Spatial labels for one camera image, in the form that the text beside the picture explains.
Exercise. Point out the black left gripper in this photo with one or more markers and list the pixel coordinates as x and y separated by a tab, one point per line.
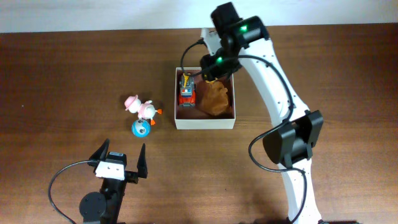
131	177

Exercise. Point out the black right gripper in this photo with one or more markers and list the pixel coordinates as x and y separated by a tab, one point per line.
214	73

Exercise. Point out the brown plush bear toy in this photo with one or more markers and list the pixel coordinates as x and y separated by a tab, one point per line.
213	98

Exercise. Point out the yellow small toy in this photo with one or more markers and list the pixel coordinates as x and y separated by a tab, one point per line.
212	81

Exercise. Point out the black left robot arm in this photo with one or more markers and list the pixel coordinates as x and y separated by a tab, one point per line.
104	205

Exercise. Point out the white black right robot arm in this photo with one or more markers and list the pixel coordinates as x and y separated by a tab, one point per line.
245	43

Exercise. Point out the blue grey ball toy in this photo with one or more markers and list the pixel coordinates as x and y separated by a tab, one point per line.
141	128

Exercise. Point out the white cardboard box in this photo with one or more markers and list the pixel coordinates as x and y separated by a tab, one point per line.
194	118

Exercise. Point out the red grey toy truck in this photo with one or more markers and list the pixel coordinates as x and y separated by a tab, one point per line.
187	93

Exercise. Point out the pink white duck toy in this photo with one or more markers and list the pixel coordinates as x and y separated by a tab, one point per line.
145	110

